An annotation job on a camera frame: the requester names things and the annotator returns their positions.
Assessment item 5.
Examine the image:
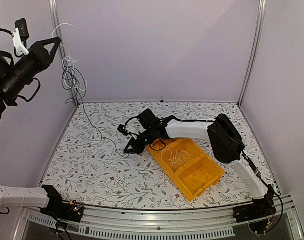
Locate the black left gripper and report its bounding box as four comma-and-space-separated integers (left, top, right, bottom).
0, 37, 64, 100

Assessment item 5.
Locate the white cable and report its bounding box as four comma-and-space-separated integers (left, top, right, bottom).
171, 148, 195, 167
159, 148, 183, 171

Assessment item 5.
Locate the green cable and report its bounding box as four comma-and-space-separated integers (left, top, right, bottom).
76, 97, 130, 160

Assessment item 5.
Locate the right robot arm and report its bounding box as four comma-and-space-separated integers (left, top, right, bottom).
117, 109, 276, 218

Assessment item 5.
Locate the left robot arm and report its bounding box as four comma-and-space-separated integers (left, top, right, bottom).
0, 37, 67, 217

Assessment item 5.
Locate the floral table cloth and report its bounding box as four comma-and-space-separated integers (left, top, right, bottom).
42, 102, 276, 210

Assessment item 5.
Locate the yellow three-compartment bin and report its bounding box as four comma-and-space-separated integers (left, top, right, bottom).
146, 138, 225, 202

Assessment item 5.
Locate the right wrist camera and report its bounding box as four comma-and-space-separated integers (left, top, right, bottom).
117, 124, 137, 136

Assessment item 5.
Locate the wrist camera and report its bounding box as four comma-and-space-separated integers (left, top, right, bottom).
117, 124, 137, 136
12, 18, 30, 58

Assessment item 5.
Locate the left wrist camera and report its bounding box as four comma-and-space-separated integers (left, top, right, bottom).
12, 18, 30, 58

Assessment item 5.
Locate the left rear aluminium post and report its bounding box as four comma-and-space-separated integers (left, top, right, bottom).
48, 0, 79, 107

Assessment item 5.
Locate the aluminium post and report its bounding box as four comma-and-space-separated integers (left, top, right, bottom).
48, 0, 79, 107
237, 0, 267, 108

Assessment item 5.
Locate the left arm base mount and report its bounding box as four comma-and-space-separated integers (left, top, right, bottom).
40, 185, 85, 223

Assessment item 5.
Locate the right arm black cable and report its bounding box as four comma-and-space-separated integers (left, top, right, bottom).
124, 115, 285, 231

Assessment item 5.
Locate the aluminium front rail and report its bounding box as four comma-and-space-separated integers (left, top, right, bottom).
14, 194, 304, 240

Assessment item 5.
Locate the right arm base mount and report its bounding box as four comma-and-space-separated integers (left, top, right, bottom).
233, 191, 277, 235

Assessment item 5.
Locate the right rear aluminium post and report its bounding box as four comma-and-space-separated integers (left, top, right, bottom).
237, 0, 267, 108

